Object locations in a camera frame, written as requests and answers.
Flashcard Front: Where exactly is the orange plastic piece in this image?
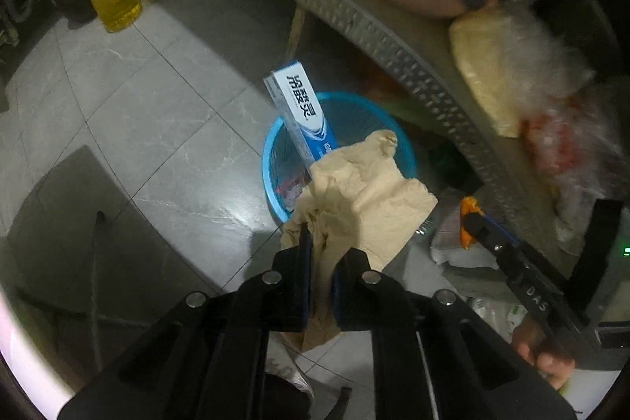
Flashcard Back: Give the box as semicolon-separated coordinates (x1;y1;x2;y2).
460;196;485;251

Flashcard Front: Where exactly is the pinkish clear plastic bag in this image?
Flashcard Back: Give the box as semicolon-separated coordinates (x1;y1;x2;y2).
554;184;599;253

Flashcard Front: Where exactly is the white table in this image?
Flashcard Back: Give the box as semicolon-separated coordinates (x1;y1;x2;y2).
0;292;74;420

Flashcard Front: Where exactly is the crumpled white paper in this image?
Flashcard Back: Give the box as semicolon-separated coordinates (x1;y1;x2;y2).
428;189;498;268

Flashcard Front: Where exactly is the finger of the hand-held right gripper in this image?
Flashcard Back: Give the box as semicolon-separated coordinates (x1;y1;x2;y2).
465;213;523;263

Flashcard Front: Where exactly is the white green printed packet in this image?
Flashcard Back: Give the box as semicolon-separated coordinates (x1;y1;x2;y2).
465;297;530;342

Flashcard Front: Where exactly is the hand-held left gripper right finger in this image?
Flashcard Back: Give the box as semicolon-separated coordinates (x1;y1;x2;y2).
331;248;576;420

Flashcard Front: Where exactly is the blue white toothpaste box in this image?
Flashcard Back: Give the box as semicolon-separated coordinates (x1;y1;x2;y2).
263;60;338;170

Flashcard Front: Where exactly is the yellow filled plastic bag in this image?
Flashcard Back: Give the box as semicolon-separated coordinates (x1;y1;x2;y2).
449;7;527;139

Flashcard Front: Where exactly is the blue plastic mesh basket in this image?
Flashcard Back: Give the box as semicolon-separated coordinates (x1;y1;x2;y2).
261;91;418;224

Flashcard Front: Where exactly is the brown paper napkin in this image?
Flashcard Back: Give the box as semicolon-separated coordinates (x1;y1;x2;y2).
280;130;439;352

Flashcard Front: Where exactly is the person's right hand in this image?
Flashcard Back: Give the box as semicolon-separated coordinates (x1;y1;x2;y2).
512;316;576;391

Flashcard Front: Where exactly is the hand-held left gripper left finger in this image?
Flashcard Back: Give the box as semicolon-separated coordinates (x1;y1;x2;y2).
56;223;316;420

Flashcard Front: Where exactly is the red filled clear plastic bag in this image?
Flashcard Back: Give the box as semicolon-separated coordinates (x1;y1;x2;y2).
522;95;621;204

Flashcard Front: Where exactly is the wooden shelf leg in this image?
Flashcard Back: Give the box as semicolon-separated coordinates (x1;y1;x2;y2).
288;7;307;59

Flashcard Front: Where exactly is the red snack bag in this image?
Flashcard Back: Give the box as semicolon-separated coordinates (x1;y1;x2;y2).
276;174;308;204

